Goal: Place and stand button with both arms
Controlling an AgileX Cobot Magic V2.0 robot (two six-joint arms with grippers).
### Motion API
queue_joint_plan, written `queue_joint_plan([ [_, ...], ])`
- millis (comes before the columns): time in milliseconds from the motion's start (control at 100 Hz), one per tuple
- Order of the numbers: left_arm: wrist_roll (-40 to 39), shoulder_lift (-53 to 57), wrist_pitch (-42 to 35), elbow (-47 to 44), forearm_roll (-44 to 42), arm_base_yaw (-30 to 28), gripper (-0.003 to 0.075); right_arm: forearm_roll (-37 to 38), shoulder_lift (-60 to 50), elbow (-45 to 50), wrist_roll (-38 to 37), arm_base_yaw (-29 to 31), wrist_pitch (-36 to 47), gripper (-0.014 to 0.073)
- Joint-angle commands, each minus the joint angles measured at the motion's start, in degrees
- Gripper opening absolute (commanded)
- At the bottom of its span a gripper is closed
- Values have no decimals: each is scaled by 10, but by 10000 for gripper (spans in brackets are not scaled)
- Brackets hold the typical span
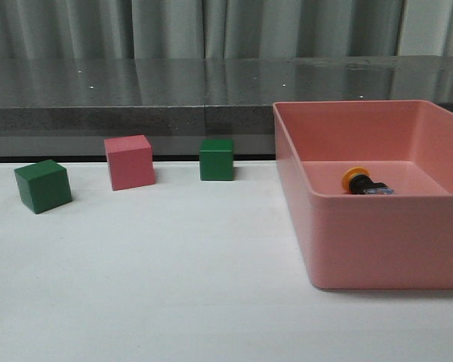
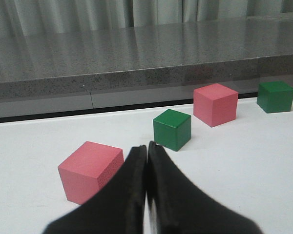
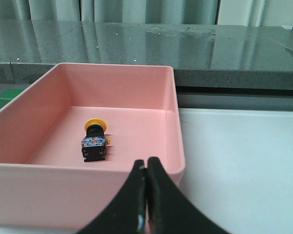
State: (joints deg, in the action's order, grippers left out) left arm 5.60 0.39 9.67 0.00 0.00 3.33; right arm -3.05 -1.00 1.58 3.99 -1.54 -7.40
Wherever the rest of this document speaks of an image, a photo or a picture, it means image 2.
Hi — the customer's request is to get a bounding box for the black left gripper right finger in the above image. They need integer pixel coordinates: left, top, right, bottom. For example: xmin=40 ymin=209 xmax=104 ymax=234
xmin=147 ymin=141 xmax=262 ymax=234

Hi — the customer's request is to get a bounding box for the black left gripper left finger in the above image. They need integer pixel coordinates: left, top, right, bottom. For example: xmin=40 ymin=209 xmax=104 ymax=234
xmin=44 ymin=145 xmax=147 ymax=234

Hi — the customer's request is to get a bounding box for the near pink cube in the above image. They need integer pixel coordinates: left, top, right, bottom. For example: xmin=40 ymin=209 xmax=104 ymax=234
xmin=58 ymin=141 xmax=124 ymax=205

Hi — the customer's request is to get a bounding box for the pink cube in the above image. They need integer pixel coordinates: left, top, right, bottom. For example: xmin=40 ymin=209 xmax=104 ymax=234
xmin=193 ymin=83 xmax=238 ymax=127
xmin=58 ymin=141 xmax=124 ymax=205

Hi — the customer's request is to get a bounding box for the near green cube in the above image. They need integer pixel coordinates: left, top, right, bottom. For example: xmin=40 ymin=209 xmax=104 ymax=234
xmin=153 ymin=109 xmax=191 ymax=151

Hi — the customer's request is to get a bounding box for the green cube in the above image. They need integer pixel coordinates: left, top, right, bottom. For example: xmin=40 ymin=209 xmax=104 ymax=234
xmin=257 ymin=81 xmax=293 ymax=113
xmin=153 ymin=109 xmax=191 ymax=151

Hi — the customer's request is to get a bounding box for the far pink cube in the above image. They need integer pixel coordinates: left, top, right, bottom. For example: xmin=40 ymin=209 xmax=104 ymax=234
xmin=193 ymin=83 xmax=238 ymax=127

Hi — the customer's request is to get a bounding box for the grey stone counter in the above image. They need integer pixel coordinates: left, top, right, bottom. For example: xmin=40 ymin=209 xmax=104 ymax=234
xmin=0 ymin=13 xmax=293 ymax=118

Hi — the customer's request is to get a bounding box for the far green cube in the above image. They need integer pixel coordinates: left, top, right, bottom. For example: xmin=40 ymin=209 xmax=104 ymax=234
xmin=257 ymin=81 xmax=293 ymax=113

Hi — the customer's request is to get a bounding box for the pale green curtain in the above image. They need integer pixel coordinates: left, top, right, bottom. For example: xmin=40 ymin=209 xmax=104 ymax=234
xmin=0 ymin=0 xmax=293 ymax=38

